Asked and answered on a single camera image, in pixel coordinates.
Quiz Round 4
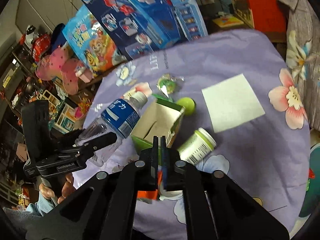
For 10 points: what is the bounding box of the clear water bottle blue label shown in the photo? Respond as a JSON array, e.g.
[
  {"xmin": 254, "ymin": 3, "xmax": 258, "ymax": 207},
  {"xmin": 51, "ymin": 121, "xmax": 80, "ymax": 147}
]
[{"xmin": 75, "ymin": 91, "xmax": 148, "ymax": 167}]

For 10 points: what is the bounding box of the red orange snack bag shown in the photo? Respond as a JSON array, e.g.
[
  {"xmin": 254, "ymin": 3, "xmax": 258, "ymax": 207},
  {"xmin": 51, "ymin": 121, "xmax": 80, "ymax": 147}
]
[{"xmin": 137, "ymin": 171, "xmax": 163, "ymax": 202}]

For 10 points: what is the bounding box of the white bottle green label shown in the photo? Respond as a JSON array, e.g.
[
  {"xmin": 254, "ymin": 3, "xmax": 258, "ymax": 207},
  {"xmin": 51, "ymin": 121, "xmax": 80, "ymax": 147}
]
[{"xmin": 177, "ymin": 127, "xmax": 216, "ymax": 165}]

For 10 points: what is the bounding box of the green white carton box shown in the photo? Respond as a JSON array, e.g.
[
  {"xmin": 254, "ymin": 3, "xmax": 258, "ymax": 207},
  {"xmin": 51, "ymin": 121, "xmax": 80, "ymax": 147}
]
[{"xmin": 131, "ymin": 99, "xmax": 185, "ymax": 153}]

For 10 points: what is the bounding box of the lime green round lid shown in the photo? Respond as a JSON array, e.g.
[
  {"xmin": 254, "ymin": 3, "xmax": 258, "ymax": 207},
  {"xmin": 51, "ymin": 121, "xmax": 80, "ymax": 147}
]
[{"xmin": 176, "ymin": 97, "xmax": 196, "ymax": 116}]

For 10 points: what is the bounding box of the white paper napkin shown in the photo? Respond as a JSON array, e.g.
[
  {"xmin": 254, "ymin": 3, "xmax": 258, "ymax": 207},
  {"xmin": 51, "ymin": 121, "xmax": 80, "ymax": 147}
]
[{"xmin": 202, "ymin": 74, "xmax": 265, "ymax": 133}]

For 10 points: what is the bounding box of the egg shaped plastic shell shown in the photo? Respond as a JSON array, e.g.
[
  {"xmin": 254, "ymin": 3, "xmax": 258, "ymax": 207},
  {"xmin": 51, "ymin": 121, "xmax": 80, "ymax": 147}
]
[{"xmin": 159, "ymin": 182, "xmax": 183, "ymax": 201}]

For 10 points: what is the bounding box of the teal trash bin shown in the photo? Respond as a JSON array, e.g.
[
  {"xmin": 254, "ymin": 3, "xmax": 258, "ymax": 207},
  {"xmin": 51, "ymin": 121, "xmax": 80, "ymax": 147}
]
[{"xmin": 298, "ymin": 143, "xmax": 319, "ymax": 220}]

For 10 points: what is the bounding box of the person left hand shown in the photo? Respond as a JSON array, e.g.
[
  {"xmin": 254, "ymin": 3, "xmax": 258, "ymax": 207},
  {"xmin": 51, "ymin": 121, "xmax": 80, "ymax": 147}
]
[{"xmin": 39, "ymin": 173, "xmax": 75, "ymax": 206}]

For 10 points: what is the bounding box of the pink gift box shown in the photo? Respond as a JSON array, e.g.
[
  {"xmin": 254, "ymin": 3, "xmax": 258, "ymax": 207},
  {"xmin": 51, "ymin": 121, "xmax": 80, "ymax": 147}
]
[{"xmin": 75, "ymin": 67, "xmax": 93, "ymax": 83}]

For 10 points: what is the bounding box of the pink butterfly wings toy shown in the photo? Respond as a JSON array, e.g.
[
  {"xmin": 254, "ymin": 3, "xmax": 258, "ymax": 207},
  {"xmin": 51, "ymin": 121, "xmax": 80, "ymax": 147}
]
[{"xmin": 35, "ymin": 43, "xmax": 85, "ymax": 95}]

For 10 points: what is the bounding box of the purple floral tablecloth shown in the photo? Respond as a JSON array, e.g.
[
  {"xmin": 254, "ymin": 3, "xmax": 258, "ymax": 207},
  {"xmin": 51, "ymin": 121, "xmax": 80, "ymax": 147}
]
[{"xmin": 85, "ymin": 29, "xmax": 310, "ymax": 239}]

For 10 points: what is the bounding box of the paw patrol gift bag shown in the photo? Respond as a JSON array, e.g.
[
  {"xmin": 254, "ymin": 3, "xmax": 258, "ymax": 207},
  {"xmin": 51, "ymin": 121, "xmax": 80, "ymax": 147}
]
[{"xmin": 62, "ymin": 5, "xmax": 126, "ymax": 77}]

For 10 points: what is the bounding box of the green candy wrapper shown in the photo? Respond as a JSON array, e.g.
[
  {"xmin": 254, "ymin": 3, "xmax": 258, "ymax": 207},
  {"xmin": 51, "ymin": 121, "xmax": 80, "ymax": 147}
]
[{"xmin": 157, "ymin": 73, "xmax": 184, "ymax": 98}]

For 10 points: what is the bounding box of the large blue toy box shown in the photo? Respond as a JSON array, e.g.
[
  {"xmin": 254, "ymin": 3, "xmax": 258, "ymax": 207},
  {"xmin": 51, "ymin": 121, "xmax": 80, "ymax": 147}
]
[{"xmin": 82, "ymin": 0, "xmax": 208, "ymax": 60}]

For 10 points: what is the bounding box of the grey floral draped sheet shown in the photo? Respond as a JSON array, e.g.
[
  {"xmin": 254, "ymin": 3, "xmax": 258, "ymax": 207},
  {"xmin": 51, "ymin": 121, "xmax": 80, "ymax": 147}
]
[{"xmin": 277, "ymin": 0, "xmax": 319, "ymax": 131}]

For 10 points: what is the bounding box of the yellow book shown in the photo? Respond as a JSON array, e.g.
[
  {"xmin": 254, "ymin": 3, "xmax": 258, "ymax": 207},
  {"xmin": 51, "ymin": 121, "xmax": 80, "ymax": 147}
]
[{"xmin": 213, "ymin": 15, "xmax": 244, "ymax": 28}]

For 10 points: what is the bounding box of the red gift box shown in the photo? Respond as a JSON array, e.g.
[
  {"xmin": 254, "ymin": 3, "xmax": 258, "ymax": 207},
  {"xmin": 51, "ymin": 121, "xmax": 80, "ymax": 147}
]
[{"xmin": 232, "ymin": 0, "xmax": 286, "ymax": 35}]

